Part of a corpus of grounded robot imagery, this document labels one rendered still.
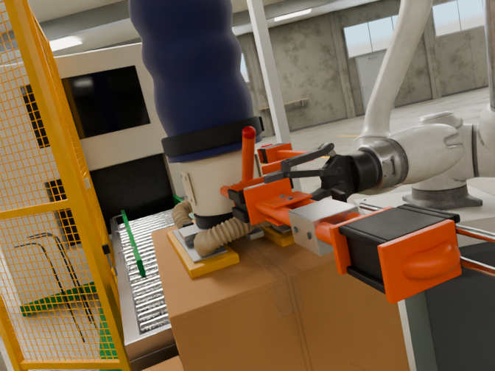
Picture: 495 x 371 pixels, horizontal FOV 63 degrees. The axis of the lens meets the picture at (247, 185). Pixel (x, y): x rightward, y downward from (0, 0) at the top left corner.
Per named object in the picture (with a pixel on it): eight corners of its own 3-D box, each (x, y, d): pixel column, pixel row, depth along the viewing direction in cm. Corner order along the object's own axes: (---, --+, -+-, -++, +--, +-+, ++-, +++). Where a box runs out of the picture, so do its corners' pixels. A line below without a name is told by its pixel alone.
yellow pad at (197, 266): (167, 239, 108) (162, 221, 107) (202, 227, 111) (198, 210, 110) (191, 280, 76) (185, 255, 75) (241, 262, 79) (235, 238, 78)
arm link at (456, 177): (415, 179, 135) (409, 113, 131) (477, 177, 125) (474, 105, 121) (405, 191, 122) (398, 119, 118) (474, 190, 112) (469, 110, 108)
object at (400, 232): (336, 273, 40) (328, 226, 40) (397, 250, 43) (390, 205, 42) (392, 305, 33) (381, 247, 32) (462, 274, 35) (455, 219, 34)
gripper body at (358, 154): (375, 146, 71) (329, 159, 68) (382, 193, 72) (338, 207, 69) (350, 146, 78) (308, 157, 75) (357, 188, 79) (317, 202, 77)
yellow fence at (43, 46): (115, 285, 355) (39, 42, 317) (126, 282, 358) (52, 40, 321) (121, 349, 246) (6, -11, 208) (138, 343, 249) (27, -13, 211)
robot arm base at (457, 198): (453, 188, 137) (451, 173, 136) (485, 205, 115) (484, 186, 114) (398, 196, 139) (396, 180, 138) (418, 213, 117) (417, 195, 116)
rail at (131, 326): (115, 240, 348) (109, 218, 345) (121, 238, 350) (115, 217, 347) (140, 397, 132) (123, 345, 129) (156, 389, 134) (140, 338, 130)
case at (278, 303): (184, 351, 127) (149, 232, 120) (299, 308, 137) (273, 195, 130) (228, 526, 70) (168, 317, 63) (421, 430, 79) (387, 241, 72)
